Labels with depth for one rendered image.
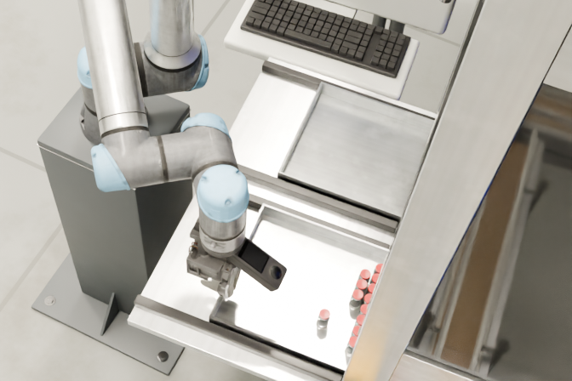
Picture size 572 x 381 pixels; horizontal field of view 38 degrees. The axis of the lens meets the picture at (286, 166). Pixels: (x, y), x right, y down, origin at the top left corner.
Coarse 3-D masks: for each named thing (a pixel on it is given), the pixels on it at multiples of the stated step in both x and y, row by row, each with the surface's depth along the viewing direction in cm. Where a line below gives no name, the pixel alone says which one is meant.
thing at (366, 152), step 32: (320, 96) 183; (352, 96) 180; (320, 128) 178; (352, 128) 179; (384, 128) 179; (416, 128) 180; (288, 160) 172; (320, 160) 173; (352, 160) 174; (384, 160) 174; (416, 160) 175; (320, 192) 167; (352, 192) 169; (384, 192) 170
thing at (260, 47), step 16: (304, 0) 211; (320, 0) 211; (240, 16) 205; (352, 16) 209; (240, 32) 202; (240, 48) 201; (256, 48) 200; (272, 48) 200; (288, 48) 200; (416, 48) 204; (304, 64) 198; (320, 64) 198; (336, 64) 199; (352, 80) 196; (368, 80) 197; (384, 80) 197; (400, 80) 197; (400, 96) 196
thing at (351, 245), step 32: (256, 224) 161; (288, 224) 164; (288, 256) 160; (320, 256) 160; (352, 256) 161; (384, 256) 160; (256, 288) 156; (288, 288) 156; (320, 288) 157; (352, 288) 157; (224, 320) 152; (256, 320) 152; (288, 320) 153; (352, 320) 154; (288, 352) 148; (320, 352) 150
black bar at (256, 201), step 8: (256, 200) 164; (264, 200) 165; (280, 208) 164; (288, 208) 164; (304, 216) 163; (312, 216) 163; (320, 224) 162; (328, 224) 163; (344, 232) 162; (352, 232) 162; (368, 240) 161; (376, 240) 161
